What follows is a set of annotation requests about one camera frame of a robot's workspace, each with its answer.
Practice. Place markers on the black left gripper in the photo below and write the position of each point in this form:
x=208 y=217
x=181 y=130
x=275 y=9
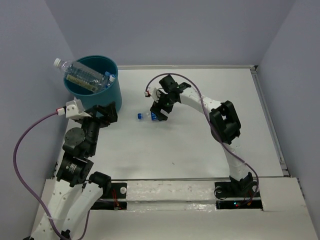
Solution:
x=109 y=110

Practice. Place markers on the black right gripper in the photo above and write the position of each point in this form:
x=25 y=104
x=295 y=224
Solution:
x=156 y=107

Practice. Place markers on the blue cap Pepsi bottle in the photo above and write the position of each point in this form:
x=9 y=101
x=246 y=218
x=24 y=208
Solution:
x=147 y=117

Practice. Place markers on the large clear square bottle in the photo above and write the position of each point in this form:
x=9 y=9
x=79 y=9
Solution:
x=81 y=75

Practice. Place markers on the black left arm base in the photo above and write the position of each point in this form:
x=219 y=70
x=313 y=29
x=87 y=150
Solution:
x=114 y=199

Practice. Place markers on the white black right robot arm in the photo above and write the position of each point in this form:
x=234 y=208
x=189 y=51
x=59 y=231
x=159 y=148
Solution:
x=222 y=119

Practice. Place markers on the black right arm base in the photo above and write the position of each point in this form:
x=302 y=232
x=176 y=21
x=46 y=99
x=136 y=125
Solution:
x=226 y=199

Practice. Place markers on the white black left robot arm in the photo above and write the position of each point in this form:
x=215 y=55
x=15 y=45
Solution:
x=75 y=188

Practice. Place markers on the teal plastic bin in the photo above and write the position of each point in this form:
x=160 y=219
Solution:
x=110 y=94

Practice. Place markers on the white front platform board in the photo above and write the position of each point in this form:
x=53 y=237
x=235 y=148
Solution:
x=186 y=210

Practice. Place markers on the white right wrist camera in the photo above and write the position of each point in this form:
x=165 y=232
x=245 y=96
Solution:
x=154 y=93

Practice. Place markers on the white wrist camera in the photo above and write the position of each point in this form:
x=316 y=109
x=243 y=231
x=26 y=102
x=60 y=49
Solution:
x=73 y=110
x=154 y=93

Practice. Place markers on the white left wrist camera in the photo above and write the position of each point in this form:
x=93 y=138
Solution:
x=73 y=110

